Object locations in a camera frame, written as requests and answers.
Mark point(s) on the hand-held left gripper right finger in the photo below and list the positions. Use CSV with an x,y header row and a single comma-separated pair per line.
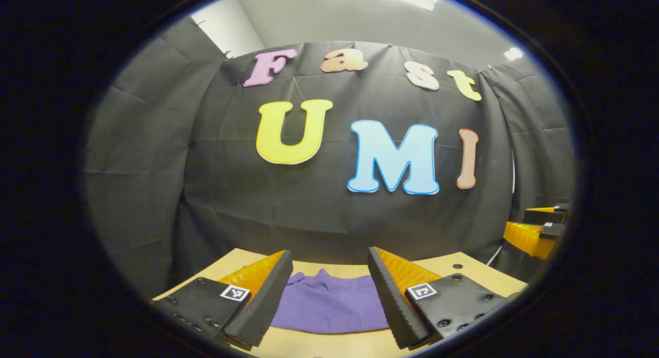
x,y
391,306

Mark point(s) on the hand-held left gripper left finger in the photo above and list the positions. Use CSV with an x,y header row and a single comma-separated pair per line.
x,y
262,306

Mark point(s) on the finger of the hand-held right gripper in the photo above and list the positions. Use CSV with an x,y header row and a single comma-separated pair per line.
x,y
543,215
527,239

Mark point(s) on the purple button shirt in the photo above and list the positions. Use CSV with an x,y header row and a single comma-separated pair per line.
x,y
329,306

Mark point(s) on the small ceiling light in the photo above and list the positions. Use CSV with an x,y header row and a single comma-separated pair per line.
x,y
514,53

